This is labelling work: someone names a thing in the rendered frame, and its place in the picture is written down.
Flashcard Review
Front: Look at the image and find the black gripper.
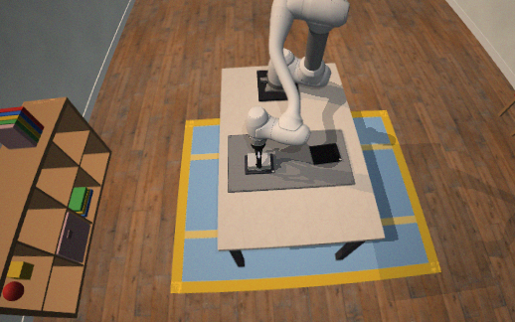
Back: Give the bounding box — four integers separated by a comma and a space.
251, 144, 265, 171

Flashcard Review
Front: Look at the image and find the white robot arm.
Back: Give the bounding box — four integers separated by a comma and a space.
246, 0, 350, 146

